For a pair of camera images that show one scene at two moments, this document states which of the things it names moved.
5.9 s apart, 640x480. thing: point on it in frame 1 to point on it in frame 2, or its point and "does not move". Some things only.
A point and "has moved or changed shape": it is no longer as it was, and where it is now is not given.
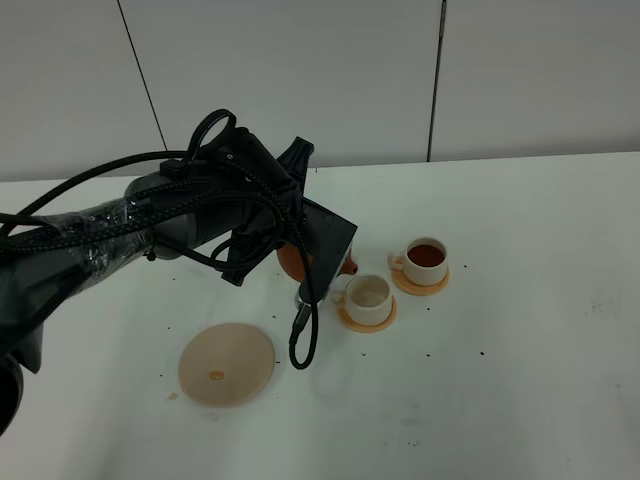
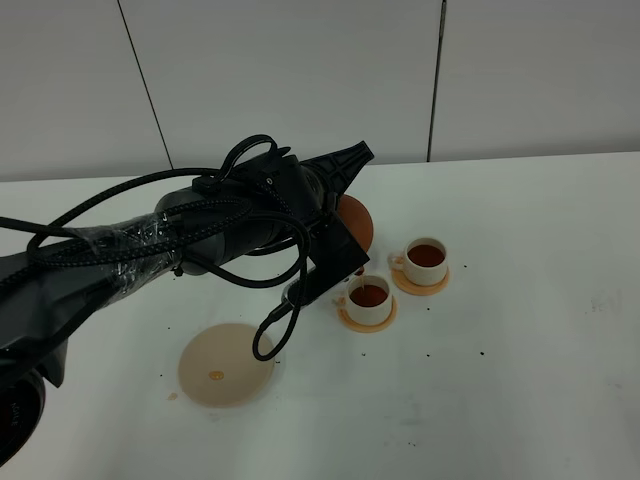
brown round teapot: (292, 260) has moved or changed shape
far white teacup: (424, 261) does not move
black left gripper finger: (295, 158) to (341, 168)
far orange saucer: (411, 287) does not move
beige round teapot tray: (226, 364) does not move
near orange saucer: (362, 328) does not move
